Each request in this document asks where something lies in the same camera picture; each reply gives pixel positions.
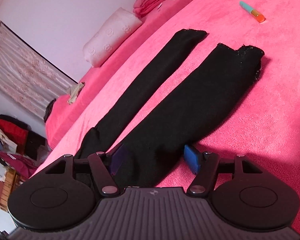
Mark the pink far bed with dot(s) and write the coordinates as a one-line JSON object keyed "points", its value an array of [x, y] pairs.
{"points": [[64, 115]]}

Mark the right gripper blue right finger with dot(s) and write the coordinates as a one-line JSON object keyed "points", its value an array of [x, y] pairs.
{"points": [[193, 158]]}

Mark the black knit pants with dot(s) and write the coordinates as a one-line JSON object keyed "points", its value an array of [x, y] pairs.
{"points": [[194, 109]]}

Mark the pink blanket on near bed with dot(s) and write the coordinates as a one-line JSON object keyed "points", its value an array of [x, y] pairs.
{"points": [[266, 122]]}

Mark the patterned white curtain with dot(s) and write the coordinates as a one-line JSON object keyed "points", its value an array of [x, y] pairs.
{"points": [[26, 77]]}

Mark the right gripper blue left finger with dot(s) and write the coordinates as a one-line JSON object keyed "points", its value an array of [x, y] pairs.
{"points": [[117, 156]]}

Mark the teal orange marker pen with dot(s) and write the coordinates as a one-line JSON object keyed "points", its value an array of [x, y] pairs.
{"points": [[253, 12]]}

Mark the dark garment on bed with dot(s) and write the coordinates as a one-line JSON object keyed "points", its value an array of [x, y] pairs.
{"points": [[49, 110]]}

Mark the beige garment on bed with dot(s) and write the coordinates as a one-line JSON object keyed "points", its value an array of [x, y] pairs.
{"points": [[74, 92]]}

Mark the wooden shelf with boxes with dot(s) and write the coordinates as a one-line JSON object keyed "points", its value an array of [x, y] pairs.
{"points": [[11, 181]]}

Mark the hanging clothes rack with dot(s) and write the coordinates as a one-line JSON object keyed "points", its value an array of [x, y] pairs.
{"points": [[21, 148]]}

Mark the folded red cloth stack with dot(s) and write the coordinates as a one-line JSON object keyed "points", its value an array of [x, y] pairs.
{"points": [[143, 7]]}

